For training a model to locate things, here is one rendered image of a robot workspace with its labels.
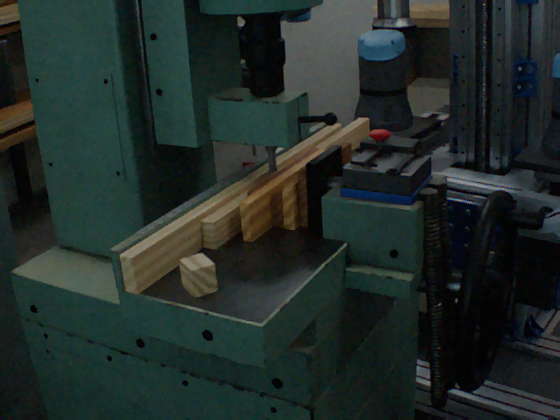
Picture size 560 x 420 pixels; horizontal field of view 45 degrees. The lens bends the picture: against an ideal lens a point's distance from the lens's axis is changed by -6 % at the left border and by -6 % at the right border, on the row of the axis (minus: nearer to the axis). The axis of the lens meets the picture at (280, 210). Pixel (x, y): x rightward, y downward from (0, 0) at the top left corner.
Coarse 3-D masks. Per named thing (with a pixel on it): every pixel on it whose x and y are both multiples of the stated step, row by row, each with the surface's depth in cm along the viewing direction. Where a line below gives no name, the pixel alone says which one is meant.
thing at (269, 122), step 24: (216, 96) 104; (240, 96) 103; (264, 96) 102; (288, 96) 101; (216, 120) 105; (240, 120) 103; (264, 120) 101; (288, 120) 99; (264, 144) 102; (288, 144) 100
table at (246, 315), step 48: (240, 240) 97; (288, 240) 96; (336, 240) 95; (240, 288) 84; (288, 288) 83; (336, 288) 93; (384, 288) 92; (192, 336) 82; (240, 336) 78; (288, 336) 82
